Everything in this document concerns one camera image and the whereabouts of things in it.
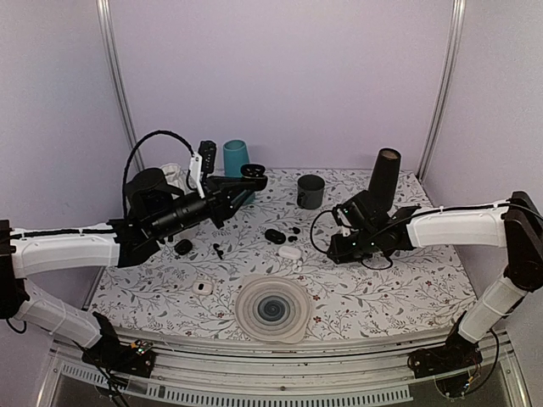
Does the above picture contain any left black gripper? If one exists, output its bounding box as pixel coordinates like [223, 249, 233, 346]
[151, 176, 255, 240]

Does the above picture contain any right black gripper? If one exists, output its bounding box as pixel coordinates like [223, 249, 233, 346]
[327, 227, 380, 264]

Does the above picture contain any black gold-trimmed earbud case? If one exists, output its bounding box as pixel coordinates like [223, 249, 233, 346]
[240, 164, 268, 192]

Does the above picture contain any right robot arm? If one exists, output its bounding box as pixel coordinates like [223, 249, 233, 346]
[326, 190, 542, 378]

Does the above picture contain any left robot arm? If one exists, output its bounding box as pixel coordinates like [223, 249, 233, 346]
[1, 164, 267, 378]

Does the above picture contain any black oval earbud case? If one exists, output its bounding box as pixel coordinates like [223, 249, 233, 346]
[264, 229, 287, 245]

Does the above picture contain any small black earbud case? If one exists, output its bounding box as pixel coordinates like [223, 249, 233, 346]
[174, 239, 193, 256]

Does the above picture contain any white oval earbud case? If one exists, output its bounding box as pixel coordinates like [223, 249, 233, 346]
[278, 246, 302, 260]

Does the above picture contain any white case near plate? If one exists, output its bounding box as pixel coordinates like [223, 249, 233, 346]
[192, 281, 214, 296]

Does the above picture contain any teal tapered vase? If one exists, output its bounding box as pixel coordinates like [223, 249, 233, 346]
[222, 140, 249, 177]

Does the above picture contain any black tapered vase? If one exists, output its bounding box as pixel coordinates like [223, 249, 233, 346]
[368, 148, 401, 211]

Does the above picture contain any white ribbed vase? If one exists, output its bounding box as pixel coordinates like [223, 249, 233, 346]
[160, 163, 187, 192]

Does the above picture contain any dark grey mug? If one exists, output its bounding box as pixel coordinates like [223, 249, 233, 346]
[297, 174, 325, 210]

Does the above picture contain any floral patterned table mat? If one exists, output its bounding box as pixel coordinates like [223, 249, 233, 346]
[90, 170, 476, 342]

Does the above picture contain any spiral patterned ceramic plate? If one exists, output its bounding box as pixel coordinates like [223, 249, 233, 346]
[234, 276, 312, 344]

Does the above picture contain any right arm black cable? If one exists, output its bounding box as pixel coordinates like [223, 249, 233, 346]
[309, 203, 510, 271]

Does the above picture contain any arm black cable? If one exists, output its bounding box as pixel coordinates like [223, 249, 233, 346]
[309, 203, 510, 271]
[121, 130, 196, 213]

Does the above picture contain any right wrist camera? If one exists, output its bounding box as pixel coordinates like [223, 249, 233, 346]
[332, 205, 352, 237]

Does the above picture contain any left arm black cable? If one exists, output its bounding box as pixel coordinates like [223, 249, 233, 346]
[121, 130, 196, 213]

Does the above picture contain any aluminium front rail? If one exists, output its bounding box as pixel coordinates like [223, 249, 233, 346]
[36, 329, 533, 406]

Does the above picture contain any left aluminium frame post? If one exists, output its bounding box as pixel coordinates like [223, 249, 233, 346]
[96, 0, 137, 149]

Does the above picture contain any aluminium frame post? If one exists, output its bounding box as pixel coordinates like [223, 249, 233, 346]
[416, 0, 467, 184]
[96, 0, 137, 149]

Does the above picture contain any right aluminium frame post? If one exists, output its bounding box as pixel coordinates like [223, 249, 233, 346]
[416, 0, 467, 184]

